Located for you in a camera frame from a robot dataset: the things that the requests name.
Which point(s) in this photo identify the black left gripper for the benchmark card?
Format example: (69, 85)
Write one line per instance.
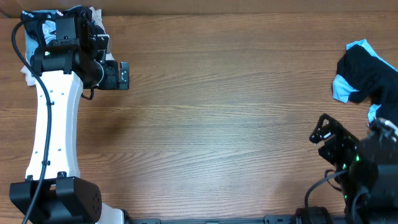
(112, 82)

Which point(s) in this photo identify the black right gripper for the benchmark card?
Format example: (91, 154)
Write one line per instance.
(342, 136)

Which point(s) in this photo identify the black printed cycling jersey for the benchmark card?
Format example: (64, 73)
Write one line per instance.
(40, 32)

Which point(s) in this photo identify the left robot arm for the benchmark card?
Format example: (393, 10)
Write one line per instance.
(75, 60)

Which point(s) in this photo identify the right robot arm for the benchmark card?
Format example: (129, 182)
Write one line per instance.
(365, 171)

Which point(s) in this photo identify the black and light-blue garment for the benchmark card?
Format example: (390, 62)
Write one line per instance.
(361, 74)

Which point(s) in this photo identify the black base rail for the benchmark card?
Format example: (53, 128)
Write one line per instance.
(268, 219)

